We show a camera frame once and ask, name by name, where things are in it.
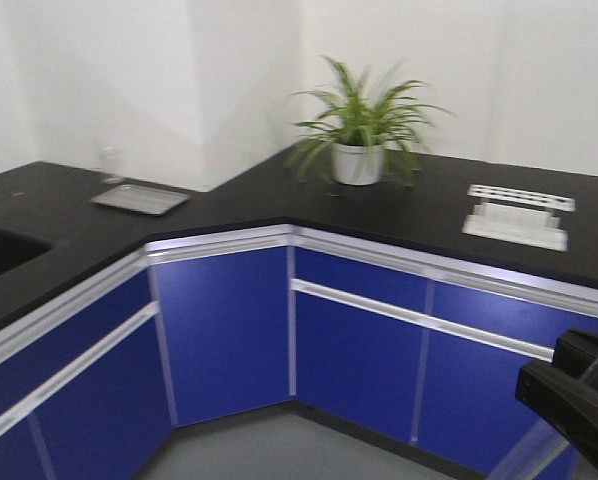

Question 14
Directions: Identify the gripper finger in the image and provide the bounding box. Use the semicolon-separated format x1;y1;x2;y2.
515;361;598;470
553;329;598;380

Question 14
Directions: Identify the clear glass test tube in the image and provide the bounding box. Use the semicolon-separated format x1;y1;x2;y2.
488;358;595;479

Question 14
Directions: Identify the silver metal tray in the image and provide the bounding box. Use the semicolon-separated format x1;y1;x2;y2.
90;184;190;216

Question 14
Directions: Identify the white test tube rack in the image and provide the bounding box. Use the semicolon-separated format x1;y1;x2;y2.
462;184;576;252

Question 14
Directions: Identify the blue lab cabinet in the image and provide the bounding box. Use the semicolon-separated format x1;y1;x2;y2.
0;225;598;479

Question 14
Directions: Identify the white plant pot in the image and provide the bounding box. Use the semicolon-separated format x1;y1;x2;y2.
332;144;384;186

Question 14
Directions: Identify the green spider plant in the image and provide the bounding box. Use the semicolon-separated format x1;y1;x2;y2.
285;57;446;187

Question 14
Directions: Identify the clear glass beaker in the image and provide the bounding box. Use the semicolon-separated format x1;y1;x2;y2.
99;147;123;184

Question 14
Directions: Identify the black sink basin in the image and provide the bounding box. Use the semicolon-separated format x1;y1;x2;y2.
0;229;52;275

